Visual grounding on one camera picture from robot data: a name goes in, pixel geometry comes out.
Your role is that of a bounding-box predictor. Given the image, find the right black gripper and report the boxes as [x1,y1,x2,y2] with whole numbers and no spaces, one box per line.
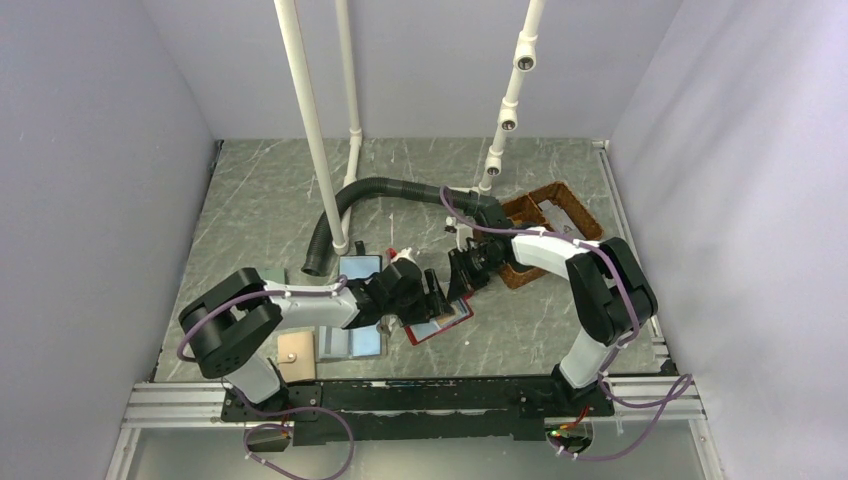
[446,245,506,303]

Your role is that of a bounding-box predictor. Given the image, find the red leather card holder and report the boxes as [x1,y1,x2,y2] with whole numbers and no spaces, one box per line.
[404,297,474,346]

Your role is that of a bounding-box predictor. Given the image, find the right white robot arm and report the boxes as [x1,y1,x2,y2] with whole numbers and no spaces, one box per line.
[440,189,658,415]

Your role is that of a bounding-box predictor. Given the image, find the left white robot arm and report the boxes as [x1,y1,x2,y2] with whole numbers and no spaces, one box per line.
[176,258,452,420]

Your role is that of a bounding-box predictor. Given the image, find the blue card holder orange card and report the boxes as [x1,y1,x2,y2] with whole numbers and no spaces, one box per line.
[338,255,383,280]

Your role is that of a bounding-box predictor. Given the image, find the silver cards in basket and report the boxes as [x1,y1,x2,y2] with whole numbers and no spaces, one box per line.
[539,200,585,240]

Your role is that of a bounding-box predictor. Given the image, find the open blue grey card holder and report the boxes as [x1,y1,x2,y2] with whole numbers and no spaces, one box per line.
[316,325,386,362]

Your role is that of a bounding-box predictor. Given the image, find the beige snap card holder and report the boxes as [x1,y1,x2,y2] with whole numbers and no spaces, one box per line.
[277,331,316,384]

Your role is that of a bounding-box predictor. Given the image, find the green card holder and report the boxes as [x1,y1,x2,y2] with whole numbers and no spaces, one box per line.
[258,268,288,284]

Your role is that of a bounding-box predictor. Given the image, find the brown wicker divided basket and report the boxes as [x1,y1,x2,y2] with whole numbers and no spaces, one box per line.
[490,181,605,290]

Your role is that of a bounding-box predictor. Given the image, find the white front pole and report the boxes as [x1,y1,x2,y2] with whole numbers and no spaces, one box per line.
[273,0,348,254]

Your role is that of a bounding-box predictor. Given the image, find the white rear pole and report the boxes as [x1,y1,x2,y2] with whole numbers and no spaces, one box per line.
[334,0,363,185]

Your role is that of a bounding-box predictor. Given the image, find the white pole with fittings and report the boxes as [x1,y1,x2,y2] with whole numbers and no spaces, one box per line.
[477,0,546,193]

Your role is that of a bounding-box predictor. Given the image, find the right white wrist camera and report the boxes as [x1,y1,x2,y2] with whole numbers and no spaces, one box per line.
[444,216,474,249]

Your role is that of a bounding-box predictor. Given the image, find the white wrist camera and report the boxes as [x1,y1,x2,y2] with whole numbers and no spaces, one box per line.
[444,216,474,249]
[387,247,419,264]

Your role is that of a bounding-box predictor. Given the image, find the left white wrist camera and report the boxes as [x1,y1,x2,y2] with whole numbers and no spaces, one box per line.
[387,247,419,264]

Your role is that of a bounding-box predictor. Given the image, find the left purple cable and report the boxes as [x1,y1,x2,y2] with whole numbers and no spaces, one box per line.
[176,275,350,363]

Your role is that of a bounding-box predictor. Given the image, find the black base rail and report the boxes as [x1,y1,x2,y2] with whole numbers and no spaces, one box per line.
[220,375,615,446]

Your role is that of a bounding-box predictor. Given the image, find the black corrugated hose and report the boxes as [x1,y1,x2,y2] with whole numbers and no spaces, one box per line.
[301,177,501,278]

